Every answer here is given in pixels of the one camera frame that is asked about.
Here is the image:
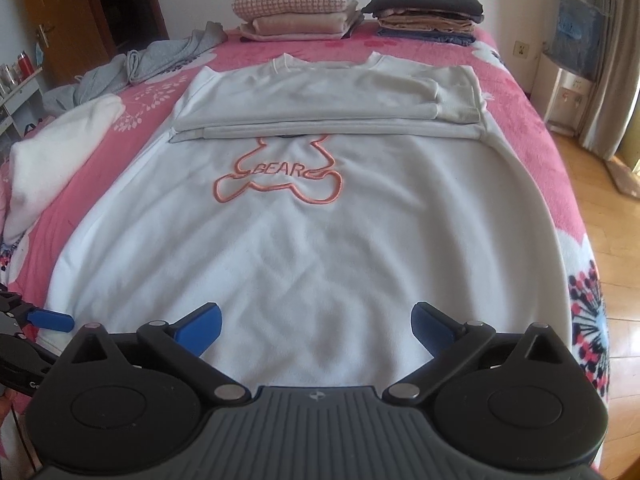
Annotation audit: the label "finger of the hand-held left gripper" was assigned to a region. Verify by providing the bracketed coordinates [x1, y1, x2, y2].
[0, 292, 75, 333]

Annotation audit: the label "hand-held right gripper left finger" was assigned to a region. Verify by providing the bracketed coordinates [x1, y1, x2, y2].
[70, 302, 251, 405]

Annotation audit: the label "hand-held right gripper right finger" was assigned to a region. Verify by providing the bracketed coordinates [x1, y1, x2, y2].
[382, 302, 566, 402]

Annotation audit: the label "white sweatshirt with orange outline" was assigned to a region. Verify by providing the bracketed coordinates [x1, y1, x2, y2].
[45, 52, 573, 388]

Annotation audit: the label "white fluffy garment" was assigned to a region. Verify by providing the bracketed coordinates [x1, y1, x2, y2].
[5, 94, 125, 246]

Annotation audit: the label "pink floral blanket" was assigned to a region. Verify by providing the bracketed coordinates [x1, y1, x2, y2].
[0, 22, 611, 480]

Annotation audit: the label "white shelf with clutter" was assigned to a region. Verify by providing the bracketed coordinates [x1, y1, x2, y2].
[0, 67, 46, 138]

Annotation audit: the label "white water dispenser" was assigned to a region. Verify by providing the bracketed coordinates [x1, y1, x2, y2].
[530, 52, 596, 136]

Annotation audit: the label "grey garment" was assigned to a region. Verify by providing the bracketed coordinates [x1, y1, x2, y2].
[42, 21, 228, 113]

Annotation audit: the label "blue folded jeans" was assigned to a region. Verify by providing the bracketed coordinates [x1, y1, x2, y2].
[375, 27, 476, 47]

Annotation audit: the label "wooden door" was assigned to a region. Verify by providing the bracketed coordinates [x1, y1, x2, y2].
[17, 0, 111, 81]

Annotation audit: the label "beige curtain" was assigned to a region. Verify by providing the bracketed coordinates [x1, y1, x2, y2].
[580, 0, 640, 161]

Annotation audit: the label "beige folded cloth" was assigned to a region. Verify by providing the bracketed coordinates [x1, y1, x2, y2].
[250, 10, 351, 36]

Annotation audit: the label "blue covered water bottle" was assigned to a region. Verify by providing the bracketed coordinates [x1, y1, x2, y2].
[545, 0, 603, 81]

